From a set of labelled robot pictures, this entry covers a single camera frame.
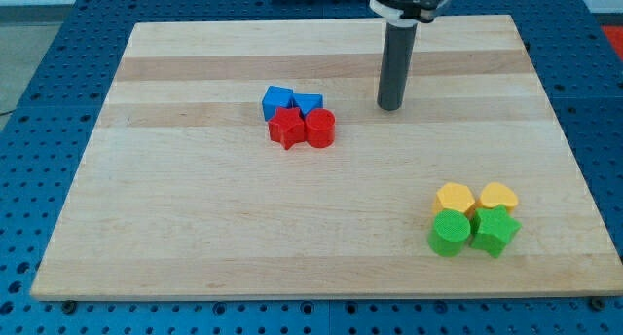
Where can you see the blue triangle block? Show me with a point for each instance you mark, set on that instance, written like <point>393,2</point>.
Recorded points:
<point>306,102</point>

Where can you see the blue cube block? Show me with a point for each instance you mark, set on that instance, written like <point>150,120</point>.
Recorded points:
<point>275,97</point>

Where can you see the red star block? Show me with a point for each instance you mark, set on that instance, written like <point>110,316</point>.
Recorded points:
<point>287,127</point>

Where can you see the grey cylindrical pointer rod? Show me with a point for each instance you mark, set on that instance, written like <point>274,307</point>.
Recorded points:
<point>397,53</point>

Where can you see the red cylinder block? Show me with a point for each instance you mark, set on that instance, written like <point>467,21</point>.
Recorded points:
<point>320,128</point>

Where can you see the green star block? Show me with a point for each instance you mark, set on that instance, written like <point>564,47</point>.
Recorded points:
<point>493,229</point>

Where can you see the green cylinder block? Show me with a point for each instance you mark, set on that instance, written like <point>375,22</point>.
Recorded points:
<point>449,231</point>

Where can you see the yellow heart block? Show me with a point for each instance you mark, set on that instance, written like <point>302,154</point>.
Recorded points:
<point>495,194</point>

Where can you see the yellow hexagon block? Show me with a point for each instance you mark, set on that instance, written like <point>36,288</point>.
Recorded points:
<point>454,196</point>

